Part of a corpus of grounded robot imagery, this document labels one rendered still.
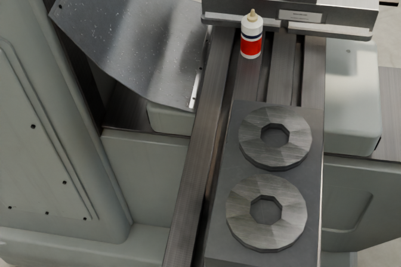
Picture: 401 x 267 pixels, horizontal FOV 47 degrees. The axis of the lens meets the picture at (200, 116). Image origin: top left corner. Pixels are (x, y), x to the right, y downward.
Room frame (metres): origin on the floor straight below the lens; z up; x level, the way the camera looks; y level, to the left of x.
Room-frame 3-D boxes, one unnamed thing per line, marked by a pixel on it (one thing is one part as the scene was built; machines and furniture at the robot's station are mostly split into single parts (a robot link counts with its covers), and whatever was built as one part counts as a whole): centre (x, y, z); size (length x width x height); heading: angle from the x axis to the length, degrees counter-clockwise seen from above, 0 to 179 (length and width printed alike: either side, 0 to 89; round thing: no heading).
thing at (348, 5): (0.76, -0.20, 0.99); 0.35 x 0.15 x 0.11; 74
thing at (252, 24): (0.64, -0.11, 0.99); 0.04 x 0.04 x 0.11
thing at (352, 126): (0.68, -0.15, 0.79); 0.50 x 0.35 x 0.12; 76
